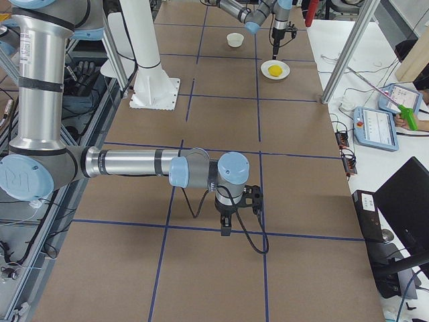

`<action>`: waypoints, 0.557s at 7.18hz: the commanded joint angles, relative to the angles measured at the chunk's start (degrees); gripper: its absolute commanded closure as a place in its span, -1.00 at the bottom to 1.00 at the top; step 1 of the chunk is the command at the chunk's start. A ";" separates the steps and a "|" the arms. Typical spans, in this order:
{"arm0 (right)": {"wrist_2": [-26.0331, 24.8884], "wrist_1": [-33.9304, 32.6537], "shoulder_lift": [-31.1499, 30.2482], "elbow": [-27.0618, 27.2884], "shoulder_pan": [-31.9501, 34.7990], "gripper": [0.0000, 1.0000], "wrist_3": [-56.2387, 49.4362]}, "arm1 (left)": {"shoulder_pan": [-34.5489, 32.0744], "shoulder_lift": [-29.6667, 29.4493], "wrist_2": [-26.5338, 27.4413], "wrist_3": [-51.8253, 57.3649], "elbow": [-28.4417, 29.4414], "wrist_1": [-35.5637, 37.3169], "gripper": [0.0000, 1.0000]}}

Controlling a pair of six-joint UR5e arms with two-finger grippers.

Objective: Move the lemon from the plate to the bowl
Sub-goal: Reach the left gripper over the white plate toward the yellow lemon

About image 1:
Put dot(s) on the orange black adapter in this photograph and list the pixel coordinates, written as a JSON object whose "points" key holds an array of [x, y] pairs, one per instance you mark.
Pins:
{"points": [[349, 160], [341, 134]]}

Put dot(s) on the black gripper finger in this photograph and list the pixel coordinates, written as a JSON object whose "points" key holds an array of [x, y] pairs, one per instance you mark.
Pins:
{"points": [[275, 52], [226, 225]]}

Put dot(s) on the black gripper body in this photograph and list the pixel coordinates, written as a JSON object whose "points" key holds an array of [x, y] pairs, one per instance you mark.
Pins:
{"points": [[225, 210], [277, 35]]}

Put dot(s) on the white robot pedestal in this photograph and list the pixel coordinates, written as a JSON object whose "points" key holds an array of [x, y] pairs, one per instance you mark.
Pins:
{"points": [[134, 36]]}

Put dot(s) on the black laptop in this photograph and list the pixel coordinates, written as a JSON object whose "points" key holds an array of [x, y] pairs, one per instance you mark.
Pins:
{"points": [[403, 201]]}

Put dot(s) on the far orange black adapter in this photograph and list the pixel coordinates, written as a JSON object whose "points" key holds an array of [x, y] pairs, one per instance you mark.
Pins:
{"points": [[341, 134]]}

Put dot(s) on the blue teach pendant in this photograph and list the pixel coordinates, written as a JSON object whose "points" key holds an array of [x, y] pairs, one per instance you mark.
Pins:
{"points": [[407, 97], [375, 128]]}

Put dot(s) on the yellow lemon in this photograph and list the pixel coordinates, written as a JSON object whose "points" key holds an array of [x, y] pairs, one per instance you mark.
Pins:
{"points": [[275, 70]]}

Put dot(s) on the near blue teach pendant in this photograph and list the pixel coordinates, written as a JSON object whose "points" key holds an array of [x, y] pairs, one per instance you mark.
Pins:
{"points": [[375, 128]]}

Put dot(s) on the black computer box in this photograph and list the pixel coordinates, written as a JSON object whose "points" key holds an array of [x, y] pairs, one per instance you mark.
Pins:
{"points": [[368, 217]]}

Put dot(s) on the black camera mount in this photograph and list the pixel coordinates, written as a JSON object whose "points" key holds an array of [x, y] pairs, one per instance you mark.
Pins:
{"points": [[252, 197], [291, 29]]}

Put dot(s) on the aluminium frame post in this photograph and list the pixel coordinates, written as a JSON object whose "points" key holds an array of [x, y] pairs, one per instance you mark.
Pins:
{"points": [[366, 13]]}

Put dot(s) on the white plate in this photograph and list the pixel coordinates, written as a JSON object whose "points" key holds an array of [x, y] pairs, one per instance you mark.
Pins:
{"points": [[267, 64]]}

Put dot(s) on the white bowl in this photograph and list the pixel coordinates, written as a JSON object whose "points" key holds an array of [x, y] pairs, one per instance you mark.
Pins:
{"points": [[235, 40]]}

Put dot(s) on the green handled grabber stick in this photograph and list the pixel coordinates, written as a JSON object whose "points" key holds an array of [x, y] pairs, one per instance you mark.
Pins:
{"points": [[406, 113]]}

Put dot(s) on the far blue teach pendant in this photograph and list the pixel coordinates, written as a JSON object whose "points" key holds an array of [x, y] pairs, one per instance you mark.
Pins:
{"points": [[407, 97]]}

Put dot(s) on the near orange black adapter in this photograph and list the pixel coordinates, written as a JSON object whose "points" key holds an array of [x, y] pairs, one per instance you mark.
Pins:
{"points": [[349, 160]]}

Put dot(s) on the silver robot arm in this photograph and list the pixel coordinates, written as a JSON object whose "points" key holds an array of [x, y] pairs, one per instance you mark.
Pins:
{"points": [[254, 19], [39, 163]]}

